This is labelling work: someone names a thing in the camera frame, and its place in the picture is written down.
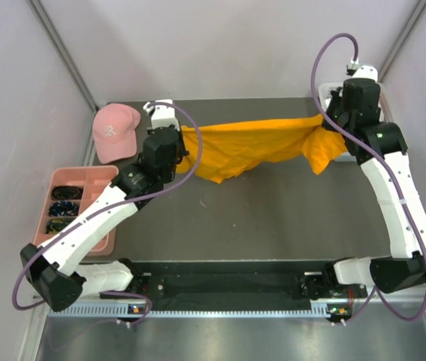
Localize orange t shirt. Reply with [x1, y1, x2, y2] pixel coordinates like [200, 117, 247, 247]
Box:
[195, 114, 347, 184]

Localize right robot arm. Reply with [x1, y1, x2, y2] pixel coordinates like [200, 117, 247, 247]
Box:
[319, 78, 426, 298]

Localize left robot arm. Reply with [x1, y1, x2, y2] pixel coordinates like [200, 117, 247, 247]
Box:
[20, 126, 188, 311]

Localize white plastic laundry basket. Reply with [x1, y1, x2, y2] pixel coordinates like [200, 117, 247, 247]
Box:
[318, 82, 388, 162]

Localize pink baseball cap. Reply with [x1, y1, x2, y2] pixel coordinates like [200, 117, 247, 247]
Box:
[92, 103, 141, 164]

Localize black folded socks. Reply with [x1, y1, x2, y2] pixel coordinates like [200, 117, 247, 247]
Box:
[50, 185, 83, 201]

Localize blue patterned socks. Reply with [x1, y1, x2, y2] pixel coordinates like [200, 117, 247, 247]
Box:
[48, 201, 79, 217]

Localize green patterned socks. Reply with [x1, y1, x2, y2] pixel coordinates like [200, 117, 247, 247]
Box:
[45, 217, 74, 235]

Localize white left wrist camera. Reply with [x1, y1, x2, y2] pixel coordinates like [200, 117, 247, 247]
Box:
[143, 99, 180, 131]

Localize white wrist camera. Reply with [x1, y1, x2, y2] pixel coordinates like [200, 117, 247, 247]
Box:
[346, 62, 379, 82]
[143, 99, 180, 131]

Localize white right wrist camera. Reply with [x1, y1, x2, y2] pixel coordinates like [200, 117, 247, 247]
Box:
[346, 62, 379, 82]

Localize aluminium frame rail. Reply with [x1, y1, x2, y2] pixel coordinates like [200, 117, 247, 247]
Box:
[32, 270, 426, 320]

